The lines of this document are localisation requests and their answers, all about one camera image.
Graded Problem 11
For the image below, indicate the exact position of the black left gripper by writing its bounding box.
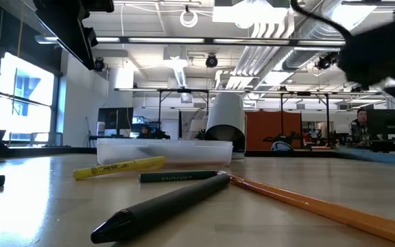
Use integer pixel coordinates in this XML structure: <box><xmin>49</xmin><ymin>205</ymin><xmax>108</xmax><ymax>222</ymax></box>
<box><xmin>34</xmin><ymin>0</ymin><xmax>115</xmax><ymax>71</ymax></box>

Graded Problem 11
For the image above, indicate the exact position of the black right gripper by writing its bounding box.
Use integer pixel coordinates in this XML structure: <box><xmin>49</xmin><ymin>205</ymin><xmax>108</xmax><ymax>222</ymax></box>
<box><xmin>337</xmin><ymin>23</ymin><xmax>395</xmax><ymax>119</ymax></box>

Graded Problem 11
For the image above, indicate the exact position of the yellow highlighter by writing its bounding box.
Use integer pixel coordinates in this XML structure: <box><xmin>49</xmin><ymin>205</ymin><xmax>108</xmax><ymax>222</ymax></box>
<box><xmin>73</xmin><ymin>156</ymin><xmax>166</xmax><ymax>181</ymax></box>

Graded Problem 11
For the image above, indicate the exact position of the long orange pencil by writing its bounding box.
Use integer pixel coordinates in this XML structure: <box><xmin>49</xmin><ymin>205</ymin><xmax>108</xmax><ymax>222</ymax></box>
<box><xmin>217</xmin><ymin>170</ymin><xmax>395</xmax><ymax>247</ymax></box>

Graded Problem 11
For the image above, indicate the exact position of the translucent white supply box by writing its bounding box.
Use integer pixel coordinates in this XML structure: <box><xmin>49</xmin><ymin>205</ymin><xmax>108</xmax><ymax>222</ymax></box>
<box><xmin>96</xmin><ymin>137</ymin><xmax>235</xmax><ymax>167</ymax></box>

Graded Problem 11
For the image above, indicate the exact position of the dark green crayon with print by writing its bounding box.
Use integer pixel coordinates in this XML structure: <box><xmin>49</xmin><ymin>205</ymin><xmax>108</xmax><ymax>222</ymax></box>
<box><xmin>139</xmin><ymin>170</ymin><xmax>219</xmax><ymax>183</ymax></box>

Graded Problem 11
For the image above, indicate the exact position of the thick black marker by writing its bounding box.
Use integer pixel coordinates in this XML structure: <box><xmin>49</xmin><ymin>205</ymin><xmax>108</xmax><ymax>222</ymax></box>
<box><xmin>90</xmin><ymin>173</ymin><xmax>232</xmax><ymax>245</ymax></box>

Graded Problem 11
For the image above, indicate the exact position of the wide black monitor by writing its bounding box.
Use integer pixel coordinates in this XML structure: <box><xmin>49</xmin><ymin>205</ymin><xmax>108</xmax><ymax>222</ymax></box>
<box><xmin>366</xmin><ymin>108</ymin><xmax>395</xmax><ymax>141</ymax></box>

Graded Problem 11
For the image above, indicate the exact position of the person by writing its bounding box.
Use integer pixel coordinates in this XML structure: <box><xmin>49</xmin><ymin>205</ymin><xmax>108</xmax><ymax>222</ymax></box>
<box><xmin>350</xmin><ymin>108</ymin><xmax>372</xmax><ymax>147</ymax></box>

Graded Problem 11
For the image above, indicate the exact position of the blue mat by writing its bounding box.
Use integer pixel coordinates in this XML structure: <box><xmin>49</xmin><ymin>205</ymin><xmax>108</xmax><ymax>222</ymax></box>
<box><xmin>336</xmin><ymin>146</ymin><xmax>395</xmax><ymax>166</ymax></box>

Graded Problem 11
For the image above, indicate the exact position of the black monitor with stand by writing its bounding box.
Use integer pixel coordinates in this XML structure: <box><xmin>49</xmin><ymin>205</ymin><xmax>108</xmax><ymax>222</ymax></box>
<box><xmin>97</xmin><ymin>106</ymin><xmax>134</xmax><ymax>138</ymax></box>

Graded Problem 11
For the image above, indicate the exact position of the blue white rounded object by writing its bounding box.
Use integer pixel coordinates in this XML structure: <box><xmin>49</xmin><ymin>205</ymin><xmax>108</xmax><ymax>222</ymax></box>
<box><xmin>270</xmin><ymin>140</ymin><xmax>294</xmax><ymax>152</ymax></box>

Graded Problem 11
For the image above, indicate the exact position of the orange partition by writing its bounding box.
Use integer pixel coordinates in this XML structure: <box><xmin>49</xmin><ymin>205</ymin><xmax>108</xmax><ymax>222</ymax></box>
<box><xmin>245</xmin><ymin>110</ymin><xmax>303</xmax><ymax>151</ymax></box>

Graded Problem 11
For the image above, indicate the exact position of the white cylinder device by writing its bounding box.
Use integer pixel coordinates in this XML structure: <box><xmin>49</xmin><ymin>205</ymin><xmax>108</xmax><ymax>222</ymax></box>
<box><xmin>204</xmin><ymin>92</ymin><xmax>247</xmax><ymax>159</ymax></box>

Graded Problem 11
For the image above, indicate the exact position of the black overhead rail with lights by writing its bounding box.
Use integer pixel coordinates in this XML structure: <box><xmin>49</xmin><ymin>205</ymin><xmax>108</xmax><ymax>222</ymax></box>
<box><xmin>34</xmin><ymin>34</ymin><xmax>348</xmax><ymax>48</ymax></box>

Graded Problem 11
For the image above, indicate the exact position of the thin yellow cord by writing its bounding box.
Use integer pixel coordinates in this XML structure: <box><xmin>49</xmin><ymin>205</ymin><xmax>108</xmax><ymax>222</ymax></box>
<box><xmin>16</xmin><ymin>16</ymin><xmax>25</xmax><ymax>58</ymax></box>

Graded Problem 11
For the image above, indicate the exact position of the black metal station frame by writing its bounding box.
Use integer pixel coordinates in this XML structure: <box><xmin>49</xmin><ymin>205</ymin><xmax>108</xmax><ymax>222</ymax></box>
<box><xmin>248</xmin><ymin>91</ymin><xmax>395</xmax><ymax>148</ymax></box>
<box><xmin>114</xmin><ymin>87</ymin><xmax>211</xmax><ymax>138</ymax></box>

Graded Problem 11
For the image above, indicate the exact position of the black ceiling camera cluster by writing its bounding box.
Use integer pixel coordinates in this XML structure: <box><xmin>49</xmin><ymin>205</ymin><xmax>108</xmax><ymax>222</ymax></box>
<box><xmin>315</xmin><ymin>51</ymin><xmax>341</xmax><ymax>71</ymax></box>

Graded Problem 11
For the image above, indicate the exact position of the white cable coil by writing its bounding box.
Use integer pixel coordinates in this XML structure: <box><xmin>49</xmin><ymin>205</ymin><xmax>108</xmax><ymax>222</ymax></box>
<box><xmin>179</xmin><ymin>9</ymin><xmax>199</xmax><ymax>28</ymax></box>

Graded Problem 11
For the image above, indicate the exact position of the silver ventilation duct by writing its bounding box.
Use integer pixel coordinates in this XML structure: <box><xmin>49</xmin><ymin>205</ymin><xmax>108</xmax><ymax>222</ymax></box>
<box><xmin>281</xmin><ymin>0</ymin><xmax>379</xmax><ymax>71</ymax></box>

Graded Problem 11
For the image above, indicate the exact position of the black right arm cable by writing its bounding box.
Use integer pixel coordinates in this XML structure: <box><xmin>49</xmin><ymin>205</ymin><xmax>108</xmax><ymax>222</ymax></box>
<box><xmin>289</xmin><ymin>0</ymin><xmax>353</xmax><ymax>39</ymax></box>

